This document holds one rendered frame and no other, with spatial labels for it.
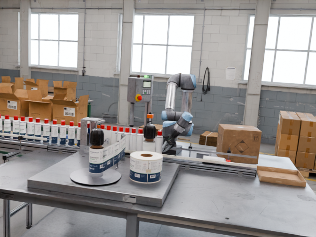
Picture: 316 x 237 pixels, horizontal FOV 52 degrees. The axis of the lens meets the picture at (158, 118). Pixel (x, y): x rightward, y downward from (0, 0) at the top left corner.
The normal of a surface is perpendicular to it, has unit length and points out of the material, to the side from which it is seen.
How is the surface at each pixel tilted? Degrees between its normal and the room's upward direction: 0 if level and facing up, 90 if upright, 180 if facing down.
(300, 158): 90
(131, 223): 90
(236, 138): 90
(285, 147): 93
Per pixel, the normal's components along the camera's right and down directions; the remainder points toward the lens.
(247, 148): -0.01, 0.16
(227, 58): -0.34, 0.13
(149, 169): 0.30, 0.17
